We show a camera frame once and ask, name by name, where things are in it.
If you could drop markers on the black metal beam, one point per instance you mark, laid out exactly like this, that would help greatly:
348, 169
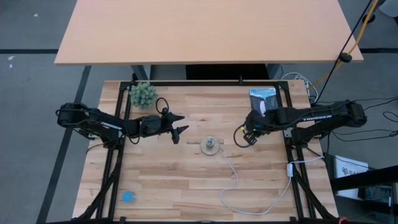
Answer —
367, 177

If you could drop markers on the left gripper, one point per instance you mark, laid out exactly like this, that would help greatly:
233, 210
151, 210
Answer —
155, 126

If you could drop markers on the Yellowstone waterfall book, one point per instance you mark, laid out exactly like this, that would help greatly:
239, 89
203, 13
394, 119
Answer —
262, 95

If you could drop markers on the white printed box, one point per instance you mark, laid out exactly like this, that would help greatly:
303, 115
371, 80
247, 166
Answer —
348, 168

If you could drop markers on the small blue round cup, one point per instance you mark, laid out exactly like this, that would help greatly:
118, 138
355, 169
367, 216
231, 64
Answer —
128, 197

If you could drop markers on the green succulent in grey pot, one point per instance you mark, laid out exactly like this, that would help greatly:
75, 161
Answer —
143, 95

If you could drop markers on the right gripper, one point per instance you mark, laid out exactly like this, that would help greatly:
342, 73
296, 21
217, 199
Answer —
262, 119

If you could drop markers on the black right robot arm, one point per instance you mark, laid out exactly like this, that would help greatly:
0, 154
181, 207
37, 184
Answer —
323, 118

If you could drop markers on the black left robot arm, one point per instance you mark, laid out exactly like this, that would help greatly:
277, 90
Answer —
93, 123

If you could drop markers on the light wooden desk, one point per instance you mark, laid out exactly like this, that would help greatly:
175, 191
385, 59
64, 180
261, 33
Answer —
202, 31

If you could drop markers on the metal lamp socket base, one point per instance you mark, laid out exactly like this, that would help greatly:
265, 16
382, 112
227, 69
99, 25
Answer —
210, 145

